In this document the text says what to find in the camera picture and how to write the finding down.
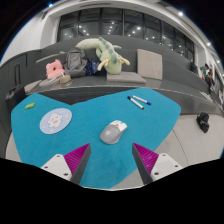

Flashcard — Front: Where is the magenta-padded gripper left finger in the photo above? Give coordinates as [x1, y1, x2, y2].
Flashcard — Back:
[40, 142, 92, 185]

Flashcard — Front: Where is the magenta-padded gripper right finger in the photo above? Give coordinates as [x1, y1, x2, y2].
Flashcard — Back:
[131, 142, 184, 185]

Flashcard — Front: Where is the grey and white computer mouse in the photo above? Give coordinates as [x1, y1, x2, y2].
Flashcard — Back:
[99, 119, 128, 146]

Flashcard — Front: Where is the round light blue mouse pad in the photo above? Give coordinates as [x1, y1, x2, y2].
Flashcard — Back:
[39, 107, 73, 135]

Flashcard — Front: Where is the black bag on floor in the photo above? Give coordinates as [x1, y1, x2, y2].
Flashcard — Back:
[195, 112, 211, 134]

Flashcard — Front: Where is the white marker with black cap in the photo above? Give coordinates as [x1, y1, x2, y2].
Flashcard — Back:
[126, 95, 145, 111]

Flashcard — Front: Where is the white marker with blue cap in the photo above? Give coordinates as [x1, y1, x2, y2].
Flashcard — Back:
[132, 94, 153, 106]

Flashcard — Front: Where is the flat grey seat cushion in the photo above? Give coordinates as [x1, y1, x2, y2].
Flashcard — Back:
[38, 76, 64, 88]
[23, 79, 43, 94]
[106, 71, 147, 85]

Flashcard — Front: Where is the small tan pouch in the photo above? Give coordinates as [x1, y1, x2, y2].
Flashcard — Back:
[59, 74, 72, 85]

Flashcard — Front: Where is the pink plush cushion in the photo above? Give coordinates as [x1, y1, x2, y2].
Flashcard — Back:
[45, 58, 66, 80]

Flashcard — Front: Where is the person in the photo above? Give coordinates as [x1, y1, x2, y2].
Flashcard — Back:
[205, 63, 216, 92]
[199, 64, 208, 80]

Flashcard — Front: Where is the upright grey square cushion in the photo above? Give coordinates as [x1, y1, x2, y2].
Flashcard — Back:
[136, 48, 164, 81]

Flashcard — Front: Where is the dark blue starry bag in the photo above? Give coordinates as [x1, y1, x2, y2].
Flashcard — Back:
[84, 59, 108, 76]

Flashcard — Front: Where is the grey backpack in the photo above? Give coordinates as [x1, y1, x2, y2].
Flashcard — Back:
[63, 47, 89, 78]

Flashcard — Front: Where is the green plush dragon toy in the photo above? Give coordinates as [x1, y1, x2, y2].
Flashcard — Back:
[35, 36, 131, 76]

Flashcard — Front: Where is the black suitcase with handle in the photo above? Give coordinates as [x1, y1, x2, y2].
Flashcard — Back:
[4, 63, 27, 111]

